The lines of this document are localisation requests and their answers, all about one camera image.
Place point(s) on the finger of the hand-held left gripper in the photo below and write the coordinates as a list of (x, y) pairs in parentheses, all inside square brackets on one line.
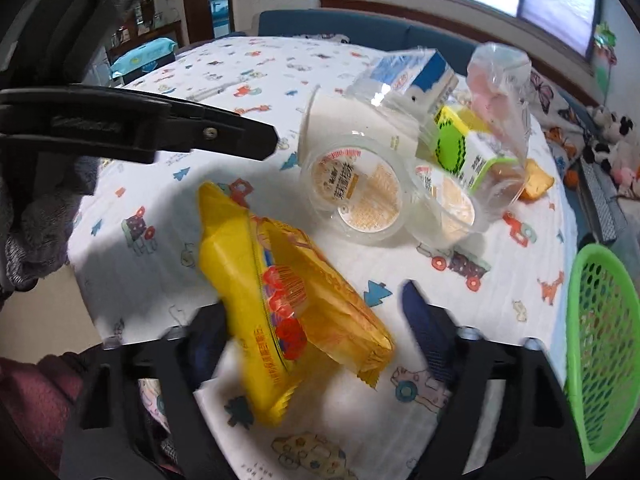
[(225, 132)]

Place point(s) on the crumpled clear plastic bag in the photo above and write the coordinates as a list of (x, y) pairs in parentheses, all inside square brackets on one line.
[(495, 90)]

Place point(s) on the blue checked cloth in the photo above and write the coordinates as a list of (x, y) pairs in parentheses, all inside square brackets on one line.
[(600, 205)]

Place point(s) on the orange peel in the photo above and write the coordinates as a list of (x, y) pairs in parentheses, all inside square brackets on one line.
[(537, 180)]

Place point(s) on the yellow snack packet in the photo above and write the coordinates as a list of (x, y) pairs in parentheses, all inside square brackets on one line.
[(280, 320)]

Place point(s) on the cow plush toy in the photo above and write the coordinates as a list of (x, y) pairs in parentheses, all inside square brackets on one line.
[(610, 125)]

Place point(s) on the green hanging decoration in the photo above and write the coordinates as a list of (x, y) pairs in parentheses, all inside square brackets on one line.
[(605, 50)]

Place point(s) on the butterfly print pillow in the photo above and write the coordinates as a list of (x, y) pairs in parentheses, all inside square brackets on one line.
[(545, 90)]

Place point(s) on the brown wooden door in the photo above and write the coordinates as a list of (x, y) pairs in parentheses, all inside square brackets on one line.
[(192, 0)]

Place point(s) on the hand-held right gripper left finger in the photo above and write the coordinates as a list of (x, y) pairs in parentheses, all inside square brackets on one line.
[(202, 355)]

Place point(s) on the clear labelled plastic cup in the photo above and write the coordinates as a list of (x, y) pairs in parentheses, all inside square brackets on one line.
[(357, 190), (445, 200)]

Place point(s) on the blue white milk carton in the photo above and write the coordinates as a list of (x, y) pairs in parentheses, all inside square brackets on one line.
[(420, 72)]

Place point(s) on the pink plush toy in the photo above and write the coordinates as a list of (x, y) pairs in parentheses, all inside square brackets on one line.
[(627, 175)]

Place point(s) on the blue sofa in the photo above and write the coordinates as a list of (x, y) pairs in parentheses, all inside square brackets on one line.
[(350, 25)]

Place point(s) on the green plastic basket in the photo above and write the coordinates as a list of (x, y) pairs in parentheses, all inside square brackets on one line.
[(600, 360)]

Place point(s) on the person's maroon clothing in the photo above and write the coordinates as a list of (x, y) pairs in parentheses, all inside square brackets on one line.
[(30, 395)]

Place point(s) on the turquoise packet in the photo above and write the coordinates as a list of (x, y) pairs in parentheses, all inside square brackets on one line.
[(145, 55)]

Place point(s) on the green yellow drink carton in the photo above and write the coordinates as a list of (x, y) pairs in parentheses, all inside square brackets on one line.
[(452, 145)]

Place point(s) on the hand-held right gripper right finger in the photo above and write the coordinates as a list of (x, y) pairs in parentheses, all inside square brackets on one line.
[(425, 330)]

